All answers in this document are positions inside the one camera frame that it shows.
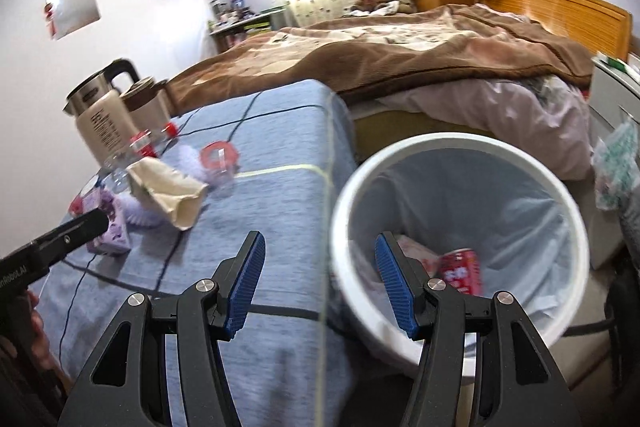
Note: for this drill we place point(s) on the blue checked tablecloth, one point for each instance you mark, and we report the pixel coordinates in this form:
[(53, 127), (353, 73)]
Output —
[(280, 147)]

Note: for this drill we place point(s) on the pink bed sheet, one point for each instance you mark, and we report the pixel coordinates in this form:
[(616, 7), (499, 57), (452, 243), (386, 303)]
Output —
[(500, 107)]

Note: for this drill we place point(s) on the crumpled beige paper bag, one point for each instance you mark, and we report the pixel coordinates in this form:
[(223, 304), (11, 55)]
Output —
[(170, 192)]

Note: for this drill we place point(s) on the clear plastic bin liner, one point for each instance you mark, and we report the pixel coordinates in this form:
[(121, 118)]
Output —
[(475, 197)]

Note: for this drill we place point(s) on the red drink can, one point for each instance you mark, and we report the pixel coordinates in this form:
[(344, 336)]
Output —
[(460, 274)]

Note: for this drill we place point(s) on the pink wrapper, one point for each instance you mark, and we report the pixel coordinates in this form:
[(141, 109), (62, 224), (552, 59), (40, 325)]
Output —
[(417, 254)]

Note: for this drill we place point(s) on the wooden headboard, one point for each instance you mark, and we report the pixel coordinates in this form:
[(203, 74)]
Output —
[(565, 7)]

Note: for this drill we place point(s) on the white nightstand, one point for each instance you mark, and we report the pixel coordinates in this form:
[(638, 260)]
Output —
[(610, 92)]

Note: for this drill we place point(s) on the clear bottle with red label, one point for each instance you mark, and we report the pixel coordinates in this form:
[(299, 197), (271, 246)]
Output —
[(145, 146)]

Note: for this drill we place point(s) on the white round trash bin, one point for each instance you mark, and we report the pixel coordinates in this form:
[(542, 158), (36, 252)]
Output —
[(360, 177)]

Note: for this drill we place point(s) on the purple carton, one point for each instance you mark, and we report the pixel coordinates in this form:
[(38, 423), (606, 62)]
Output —
[(112, 232)]

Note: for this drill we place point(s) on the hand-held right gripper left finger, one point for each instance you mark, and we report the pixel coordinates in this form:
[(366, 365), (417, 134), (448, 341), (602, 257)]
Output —
[(245, 282)]

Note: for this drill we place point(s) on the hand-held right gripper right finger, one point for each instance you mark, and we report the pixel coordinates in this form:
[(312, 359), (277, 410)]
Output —
[(395, 287)]

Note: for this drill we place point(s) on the beige electric kettle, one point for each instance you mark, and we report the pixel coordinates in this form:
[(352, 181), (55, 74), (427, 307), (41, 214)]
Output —
[(102, 117)]

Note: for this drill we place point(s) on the beige mug with brown lid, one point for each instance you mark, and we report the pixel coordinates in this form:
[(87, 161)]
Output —
[(147, 107)]

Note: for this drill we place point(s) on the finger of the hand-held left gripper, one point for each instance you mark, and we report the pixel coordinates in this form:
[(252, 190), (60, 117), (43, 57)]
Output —
[(75, 229)]

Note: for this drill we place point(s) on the person's left hand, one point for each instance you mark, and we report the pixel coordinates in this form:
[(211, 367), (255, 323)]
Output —
[(39, 332)]

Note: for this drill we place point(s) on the plastic cup with red lid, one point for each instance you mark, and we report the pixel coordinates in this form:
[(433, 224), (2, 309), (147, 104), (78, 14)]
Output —
[(219, 156)]

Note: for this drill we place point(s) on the green printed plastic bag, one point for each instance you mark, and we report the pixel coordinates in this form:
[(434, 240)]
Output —
[(615, 167)]

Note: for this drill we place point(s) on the white wall paper sheet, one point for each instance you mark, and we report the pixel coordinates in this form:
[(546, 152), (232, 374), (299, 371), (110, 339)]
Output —
[(75, 7)]

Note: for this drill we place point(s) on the brown blanket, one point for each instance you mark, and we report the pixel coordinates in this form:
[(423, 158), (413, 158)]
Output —
[(400, 52)]

